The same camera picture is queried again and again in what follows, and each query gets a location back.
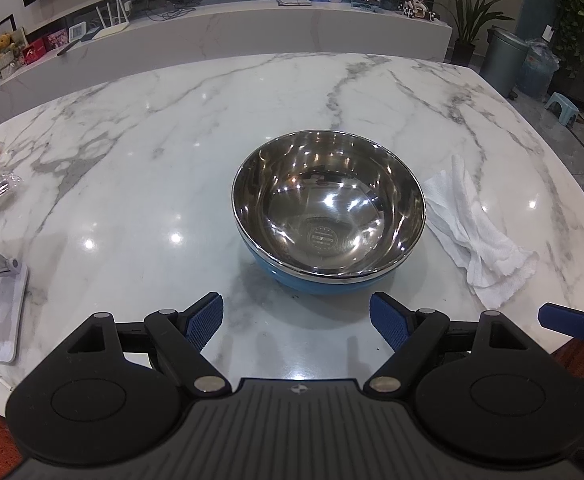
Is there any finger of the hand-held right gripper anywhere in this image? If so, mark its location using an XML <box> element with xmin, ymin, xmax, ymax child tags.
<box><xmin>538</xmin><ymin>302</ymin><xmax>584</xmax><ymax>342</ymax></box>

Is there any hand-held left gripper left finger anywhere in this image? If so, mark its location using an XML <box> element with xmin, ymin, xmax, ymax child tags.
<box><xmin>67</xmin><ymin>291</ymin><xmax>233</xmax><ymax>397</ymax></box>

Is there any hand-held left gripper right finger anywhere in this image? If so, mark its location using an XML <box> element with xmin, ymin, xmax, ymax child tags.
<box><xmin>363</xmin><ymin>291</ymin><xmax>527</xmax><ymax>397</ymax></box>

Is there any white paper towel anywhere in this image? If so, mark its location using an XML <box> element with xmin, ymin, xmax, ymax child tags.
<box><xmin>423</xmin><ymin>154</ymin><xmax>540</xmax><ymax>310</ymax></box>

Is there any blue steel bowl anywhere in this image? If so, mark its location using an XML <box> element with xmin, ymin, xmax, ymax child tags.
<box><xmin>231</xmin><ymin>130</ymin><xmax>427</xmax><ymax>297</ymax></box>

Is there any white phone stand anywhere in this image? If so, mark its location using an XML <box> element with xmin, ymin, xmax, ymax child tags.
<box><xmin>0</xmin><ymin>232</ymin><xmax>30</xmax><ymax>365</ymax></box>

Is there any light blue stool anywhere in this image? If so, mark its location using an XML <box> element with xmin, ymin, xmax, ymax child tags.
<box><xmin>545</xmin><ymin>92</ymin><xmax>580</xmax><ymax>128</ymax></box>

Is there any clear blue plastic bag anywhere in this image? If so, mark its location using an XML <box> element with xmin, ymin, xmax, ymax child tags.
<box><xmin>516</xmin><ymin>40</ymin><xmax>560</xmax><ymax>98</ymax></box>

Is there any grey trash can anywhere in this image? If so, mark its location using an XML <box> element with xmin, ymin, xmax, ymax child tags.
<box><xmin>479</xmin><ymin>26</ymin><xmax>530</xmax><ymax>98</ymax></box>

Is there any white router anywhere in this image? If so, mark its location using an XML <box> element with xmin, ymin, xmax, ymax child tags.
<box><xmin>94</xmin><ymin>2</ymin><xmax>135</xmax><ymax>41</ymax></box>

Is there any black and white figurine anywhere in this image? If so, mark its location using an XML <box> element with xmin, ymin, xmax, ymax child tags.
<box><xmin>399</xmin><ymin>0</ymin><xmax>440</xmax><ymax>21</ymax></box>

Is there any potted long-leaf plant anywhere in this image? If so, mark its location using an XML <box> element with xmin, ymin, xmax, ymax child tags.
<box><xmin>432</xmin><ymin>0</ymin><xmax>522</xmax><ymax>66</ymax></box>

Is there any red box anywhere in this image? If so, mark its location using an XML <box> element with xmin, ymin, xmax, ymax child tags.
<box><xmin>23</xmin><ymin>42</ymin><xmax>48</xmax><ymax>65</ymax></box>

